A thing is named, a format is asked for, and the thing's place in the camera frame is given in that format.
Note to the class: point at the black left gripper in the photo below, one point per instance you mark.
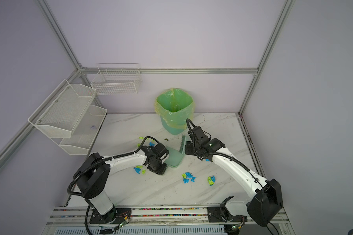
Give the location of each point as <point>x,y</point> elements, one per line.
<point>161,172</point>

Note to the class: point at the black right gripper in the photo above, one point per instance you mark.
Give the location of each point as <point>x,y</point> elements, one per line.
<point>187,150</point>

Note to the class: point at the green hand brush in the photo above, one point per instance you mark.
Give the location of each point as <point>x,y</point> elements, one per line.
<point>182,145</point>

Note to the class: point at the green plastic dustpan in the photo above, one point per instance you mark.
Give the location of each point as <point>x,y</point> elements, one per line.
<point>175,157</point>

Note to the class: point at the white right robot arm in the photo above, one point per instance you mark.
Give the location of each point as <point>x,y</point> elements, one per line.
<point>265,195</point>

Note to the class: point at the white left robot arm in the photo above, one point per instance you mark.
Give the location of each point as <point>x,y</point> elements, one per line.
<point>90,180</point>

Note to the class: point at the green blue scrap group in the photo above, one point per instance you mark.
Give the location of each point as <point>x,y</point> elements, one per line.
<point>140,169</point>

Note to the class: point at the blue green scrap cluster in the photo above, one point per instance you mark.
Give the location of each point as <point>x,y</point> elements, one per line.
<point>188,177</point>

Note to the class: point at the green blue scrap ball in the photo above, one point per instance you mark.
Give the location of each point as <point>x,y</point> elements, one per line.
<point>211,180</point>

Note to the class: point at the green trash bin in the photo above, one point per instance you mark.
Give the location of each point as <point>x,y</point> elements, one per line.
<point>174,114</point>

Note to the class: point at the yellow-green bin liner bag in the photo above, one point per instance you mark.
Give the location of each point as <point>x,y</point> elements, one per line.
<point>174,107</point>

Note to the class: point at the white wire wall basket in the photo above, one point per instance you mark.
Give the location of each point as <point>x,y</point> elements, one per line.
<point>117,78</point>

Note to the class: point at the white mesh wall shelf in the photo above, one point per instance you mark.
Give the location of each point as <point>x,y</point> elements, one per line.
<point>69,118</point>

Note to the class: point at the aluminium frame post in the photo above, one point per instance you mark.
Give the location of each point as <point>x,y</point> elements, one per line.
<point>57,30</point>

